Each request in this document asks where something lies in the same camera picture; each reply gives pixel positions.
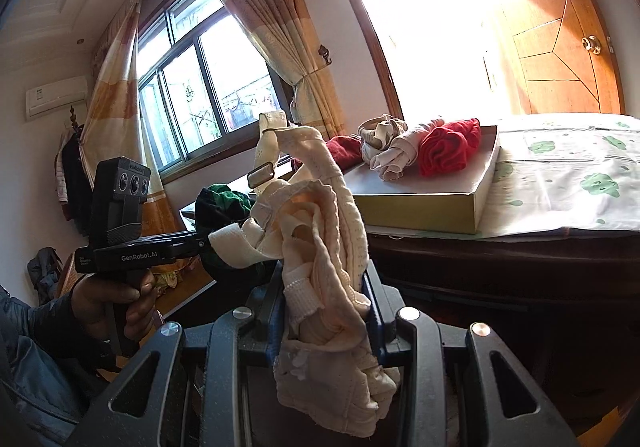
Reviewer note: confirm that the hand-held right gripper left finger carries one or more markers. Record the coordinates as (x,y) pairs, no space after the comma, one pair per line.
(270,322)

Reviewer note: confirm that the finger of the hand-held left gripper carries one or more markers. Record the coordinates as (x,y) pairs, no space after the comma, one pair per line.
(192,242)

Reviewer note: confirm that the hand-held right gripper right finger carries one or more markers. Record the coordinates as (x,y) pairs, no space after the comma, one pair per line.
(382,332)

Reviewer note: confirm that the green and black underwear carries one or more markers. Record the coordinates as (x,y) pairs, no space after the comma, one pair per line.
(220,199)

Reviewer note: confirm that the cream lace bra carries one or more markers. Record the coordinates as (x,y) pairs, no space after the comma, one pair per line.
(320,237)

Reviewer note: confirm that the shallow cardboard box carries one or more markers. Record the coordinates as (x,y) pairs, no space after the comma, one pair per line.
(415,207)

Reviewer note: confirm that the maroon underwear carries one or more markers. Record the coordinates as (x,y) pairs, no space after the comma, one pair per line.
(340,149)

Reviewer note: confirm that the pale pink underwear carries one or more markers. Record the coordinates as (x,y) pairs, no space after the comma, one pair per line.
(405,147)

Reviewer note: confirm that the beige underwear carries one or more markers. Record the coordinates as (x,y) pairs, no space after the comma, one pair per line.
(382,132)

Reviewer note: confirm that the person's left forearm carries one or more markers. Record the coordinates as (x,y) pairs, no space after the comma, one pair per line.
(40,357)

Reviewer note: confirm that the person's left hand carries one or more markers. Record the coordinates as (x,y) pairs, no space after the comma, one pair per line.
(87,297)

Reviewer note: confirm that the yellow-green cloth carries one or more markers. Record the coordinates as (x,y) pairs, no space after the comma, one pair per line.
(165,277)

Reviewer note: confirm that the hanging dark clothes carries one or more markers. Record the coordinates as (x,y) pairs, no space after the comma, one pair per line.
(75,177)

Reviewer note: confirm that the grey-blue cloth bundle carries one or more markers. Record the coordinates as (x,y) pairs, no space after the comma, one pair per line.
(45,272)

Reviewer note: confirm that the orange beige curtain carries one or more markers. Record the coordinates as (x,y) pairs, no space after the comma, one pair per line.
(115,102)

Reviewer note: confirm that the dark wooden dresser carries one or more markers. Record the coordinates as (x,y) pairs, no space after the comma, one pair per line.
(500,287)

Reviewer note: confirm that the white air conditioner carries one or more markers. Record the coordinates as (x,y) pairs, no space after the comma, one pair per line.
(55,97)

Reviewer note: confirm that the white cloth with green print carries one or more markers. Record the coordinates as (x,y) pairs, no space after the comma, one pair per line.
(560,177)

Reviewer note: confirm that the tied beige checked curtain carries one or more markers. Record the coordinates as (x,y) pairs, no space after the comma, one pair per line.
(280,2)

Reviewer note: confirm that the wooden door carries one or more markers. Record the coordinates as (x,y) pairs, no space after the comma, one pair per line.
(560,27)

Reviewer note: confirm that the brass door knob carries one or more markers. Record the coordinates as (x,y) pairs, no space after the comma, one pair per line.
(592,44)

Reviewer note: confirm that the door latch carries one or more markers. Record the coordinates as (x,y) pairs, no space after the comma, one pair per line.
(609,44)

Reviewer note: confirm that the window with dark frame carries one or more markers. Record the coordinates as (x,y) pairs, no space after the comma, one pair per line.
(210,87)

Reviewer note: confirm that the curtain tieback wall hook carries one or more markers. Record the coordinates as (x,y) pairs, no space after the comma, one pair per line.
(325,53)

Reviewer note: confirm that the wooden door frame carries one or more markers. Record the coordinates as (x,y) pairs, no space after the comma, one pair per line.
(380,57)

